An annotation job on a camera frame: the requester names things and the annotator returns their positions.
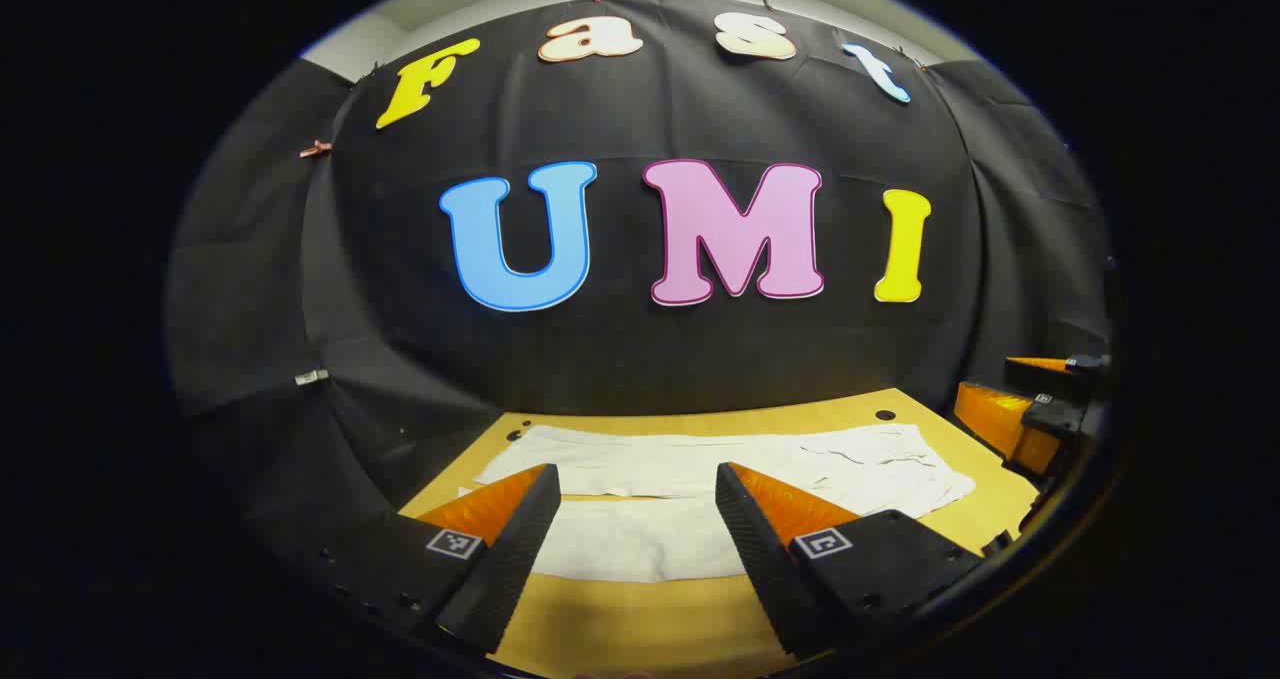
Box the black backdrop cloth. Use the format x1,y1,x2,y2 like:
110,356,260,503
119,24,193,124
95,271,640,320
165,0,1113,560

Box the white jeans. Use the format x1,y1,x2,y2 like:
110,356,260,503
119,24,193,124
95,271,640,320
458,422,977,585

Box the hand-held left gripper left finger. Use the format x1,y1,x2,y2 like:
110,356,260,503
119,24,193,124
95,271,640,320
318,463,563,657

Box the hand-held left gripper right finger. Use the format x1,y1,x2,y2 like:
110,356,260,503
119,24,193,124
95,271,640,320
714,461,986,660

